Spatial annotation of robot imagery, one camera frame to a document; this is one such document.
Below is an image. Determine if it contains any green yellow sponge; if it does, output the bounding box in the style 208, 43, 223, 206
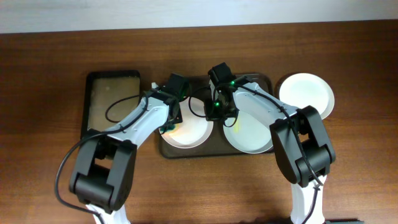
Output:
159, 124, 178, 134

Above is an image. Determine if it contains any pinkish white plate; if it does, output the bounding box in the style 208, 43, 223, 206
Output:
161, 97, 213, 149

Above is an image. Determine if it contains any cream white plate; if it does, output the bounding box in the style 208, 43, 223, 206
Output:
278, 73, 335, 119

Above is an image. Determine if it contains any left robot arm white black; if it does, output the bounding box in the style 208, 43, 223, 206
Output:
69, 73, 190, 223

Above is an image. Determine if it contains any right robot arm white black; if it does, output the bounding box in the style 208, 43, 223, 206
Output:
205, 63, 336, 223

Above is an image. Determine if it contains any large brown serving tray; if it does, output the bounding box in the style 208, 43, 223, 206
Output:
157, 73, 277, 159

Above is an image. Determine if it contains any small black water tray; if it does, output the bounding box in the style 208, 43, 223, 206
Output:
80, 70, 141, 137

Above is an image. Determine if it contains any light blue plate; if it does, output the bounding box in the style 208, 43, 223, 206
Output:
223, 111, 273, 154

